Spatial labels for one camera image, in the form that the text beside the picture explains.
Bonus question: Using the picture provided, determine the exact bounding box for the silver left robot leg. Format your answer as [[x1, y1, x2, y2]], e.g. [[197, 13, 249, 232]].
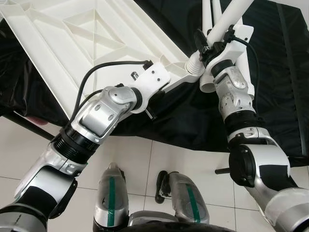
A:
[[93, 163, 128, 229]]

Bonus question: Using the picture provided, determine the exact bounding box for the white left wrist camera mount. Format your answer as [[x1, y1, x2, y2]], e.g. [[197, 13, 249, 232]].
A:
[[129, 62, 170, 114]]

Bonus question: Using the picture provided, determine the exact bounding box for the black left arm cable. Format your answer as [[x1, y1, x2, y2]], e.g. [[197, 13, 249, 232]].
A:
[[70, 59, 154, 121]]

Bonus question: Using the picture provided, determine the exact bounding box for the silver right robot leg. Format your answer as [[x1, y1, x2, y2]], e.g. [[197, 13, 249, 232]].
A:
[[154, 170, 211, 224]]

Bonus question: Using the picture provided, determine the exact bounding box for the silver robot leg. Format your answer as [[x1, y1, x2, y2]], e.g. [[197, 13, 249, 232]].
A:
[[93, 163, 128, 229], [154, 170, 211, 224]]

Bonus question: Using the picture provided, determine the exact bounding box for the white plastic table top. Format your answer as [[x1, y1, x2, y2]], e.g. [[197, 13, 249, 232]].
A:
[[0, 0, 206, 121]]

